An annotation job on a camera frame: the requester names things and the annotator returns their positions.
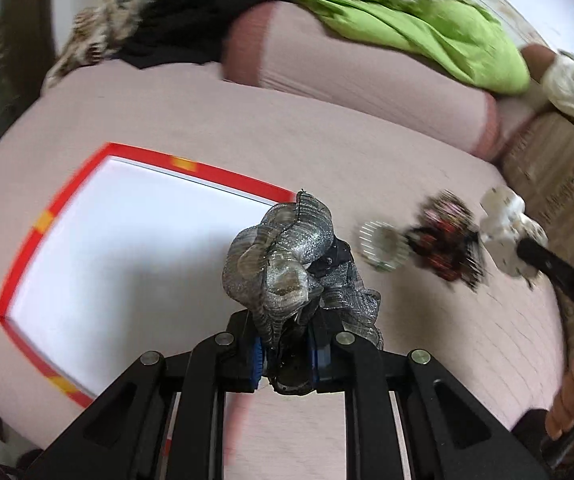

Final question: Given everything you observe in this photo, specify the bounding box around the white cherry print scrunchie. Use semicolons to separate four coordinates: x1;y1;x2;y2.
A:
479;186;549;281

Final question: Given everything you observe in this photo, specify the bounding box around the dark red dotted scrunchie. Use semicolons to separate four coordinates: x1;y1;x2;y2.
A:
405;226;487;292

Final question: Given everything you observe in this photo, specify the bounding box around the pink plaid scrunchie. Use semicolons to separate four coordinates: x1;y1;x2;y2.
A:
417;191;474;233

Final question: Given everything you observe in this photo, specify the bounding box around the white pearl bracelet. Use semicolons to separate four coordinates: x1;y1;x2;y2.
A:
357;220;413;273

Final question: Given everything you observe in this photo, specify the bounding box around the grey metallic scrunchie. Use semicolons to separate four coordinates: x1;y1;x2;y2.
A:
221;188;385;396

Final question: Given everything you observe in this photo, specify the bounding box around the person's right hand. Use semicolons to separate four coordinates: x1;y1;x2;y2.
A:
544;360;574;441

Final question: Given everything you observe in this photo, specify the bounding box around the pink quilted bed cover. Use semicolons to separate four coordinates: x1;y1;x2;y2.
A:
0;61;551;479

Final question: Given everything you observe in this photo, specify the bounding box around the brown striped cushion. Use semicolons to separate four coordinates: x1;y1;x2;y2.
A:
498;112;574;281

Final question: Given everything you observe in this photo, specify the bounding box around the red box with white interior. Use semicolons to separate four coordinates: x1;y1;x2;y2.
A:
0;142;298;456

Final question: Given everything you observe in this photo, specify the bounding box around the green blanket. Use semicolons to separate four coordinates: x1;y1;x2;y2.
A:
295;0;530;94

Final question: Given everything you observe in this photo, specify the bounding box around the pink bolster pillow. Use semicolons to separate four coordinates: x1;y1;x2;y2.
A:
222;1;500;160

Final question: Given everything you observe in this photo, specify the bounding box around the leaf print cloth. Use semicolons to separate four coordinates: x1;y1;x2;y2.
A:
42;0;153;93

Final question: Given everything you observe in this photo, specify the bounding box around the black garment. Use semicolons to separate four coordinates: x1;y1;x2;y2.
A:
113;0;287;70

